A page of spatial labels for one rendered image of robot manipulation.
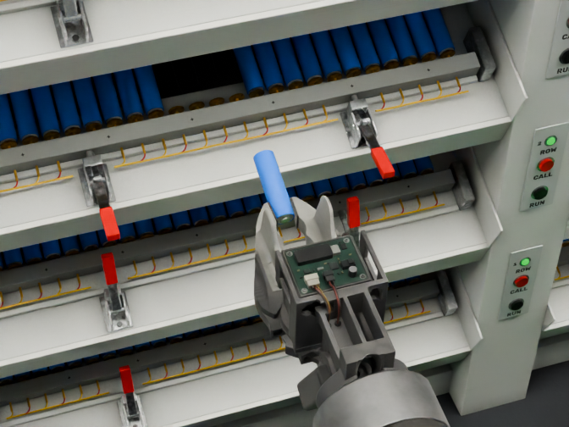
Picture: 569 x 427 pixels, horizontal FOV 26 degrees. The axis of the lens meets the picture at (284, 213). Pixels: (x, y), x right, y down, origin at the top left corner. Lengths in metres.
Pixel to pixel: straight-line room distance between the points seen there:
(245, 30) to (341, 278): 0.29
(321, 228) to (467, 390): 0.68
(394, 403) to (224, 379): 0.67
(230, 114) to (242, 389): 0.42
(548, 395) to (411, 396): 0.87
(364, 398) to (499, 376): 0.80
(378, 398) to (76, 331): 0.55
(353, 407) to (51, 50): 0.41
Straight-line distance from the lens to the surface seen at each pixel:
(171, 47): 1.08
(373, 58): 1.26
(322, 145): 1.23
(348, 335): 0.89
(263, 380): 1.50
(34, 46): 1.06
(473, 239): 1.41
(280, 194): 1.02
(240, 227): 1.34
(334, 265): 0.90
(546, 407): 1.70
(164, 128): 1.19
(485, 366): 1.60
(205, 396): 1.49
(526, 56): 1.23
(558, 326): 1.60
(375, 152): 1.19
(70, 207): 1.18
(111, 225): 1.13
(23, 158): 1.18
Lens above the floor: 1.37
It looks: 46 degrees down
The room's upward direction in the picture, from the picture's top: straight up
